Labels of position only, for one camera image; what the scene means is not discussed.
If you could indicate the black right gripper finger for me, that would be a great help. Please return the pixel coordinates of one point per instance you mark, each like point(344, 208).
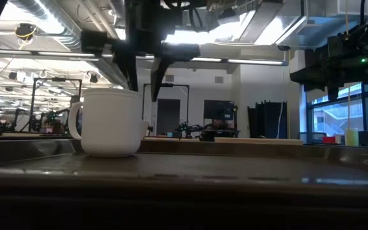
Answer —
point(333, 93)

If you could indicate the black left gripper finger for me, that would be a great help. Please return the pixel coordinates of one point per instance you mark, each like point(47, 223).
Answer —
point(128, 70)
point(159, 73)

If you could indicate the white ceramic mug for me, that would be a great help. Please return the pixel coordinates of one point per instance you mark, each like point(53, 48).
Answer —
point(110, 124)

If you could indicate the dark oval tray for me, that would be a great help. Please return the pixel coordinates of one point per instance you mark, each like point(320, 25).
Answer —
point(184, 169)

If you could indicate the black background robot arm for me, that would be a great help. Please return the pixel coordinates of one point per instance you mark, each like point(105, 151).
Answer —
point(187, 127)

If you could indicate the glass window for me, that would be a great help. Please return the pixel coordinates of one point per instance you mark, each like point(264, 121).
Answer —
point(337, 116)

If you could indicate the black ceiling lamp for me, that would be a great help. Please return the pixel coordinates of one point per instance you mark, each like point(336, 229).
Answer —
point(93, 78)
point(12, 75)

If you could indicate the dark door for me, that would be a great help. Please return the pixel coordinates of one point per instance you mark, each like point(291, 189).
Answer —
point(168, 116)

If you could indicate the red box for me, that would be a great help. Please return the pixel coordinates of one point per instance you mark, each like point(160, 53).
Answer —
point(328, 140)

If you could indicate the yellow-green cup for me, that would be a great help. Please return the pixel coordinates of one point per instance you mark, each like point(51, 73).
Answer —
point(352, 138)

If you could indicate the black monitor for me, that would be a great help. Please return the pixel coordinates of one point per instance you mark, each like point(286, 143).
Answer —
point(217, 109)

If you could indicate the black folded panels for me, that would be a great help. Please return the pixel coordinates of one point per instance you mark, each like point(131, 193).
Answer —
point(265, 119)

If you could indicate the person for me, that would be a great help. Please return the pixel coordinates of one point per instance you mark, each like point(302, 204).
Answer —
point(217, 124)

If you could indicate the long ceiling light bar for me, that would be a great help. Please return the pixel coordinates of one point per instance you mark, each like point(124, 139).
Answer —
point(254, 61)

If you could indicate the light wooden background table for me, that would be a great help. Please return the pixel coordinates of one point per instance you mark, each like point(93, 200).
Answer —
point(257, 141)

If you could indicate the background robot rig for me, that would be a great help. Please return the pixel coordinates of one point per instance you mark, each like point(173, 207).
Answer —
point(51, 119)

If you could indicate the black metal rig frame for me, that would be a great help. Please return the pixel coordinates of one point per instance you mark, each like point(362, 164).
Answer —
point(171, 85)
point(57, 79)

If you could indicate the black security camera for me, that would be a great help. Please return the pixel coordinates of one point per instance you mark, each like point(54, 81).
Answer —
point(283, 48)

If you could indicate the silver corrugated air duct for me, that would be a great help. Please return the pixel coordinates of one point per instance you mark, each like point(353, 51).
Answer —
point(69, 35)

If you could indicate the shiny rectangular air duct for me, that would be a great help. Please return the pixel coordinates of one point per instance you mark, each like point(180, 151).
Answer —
point(267, 25)

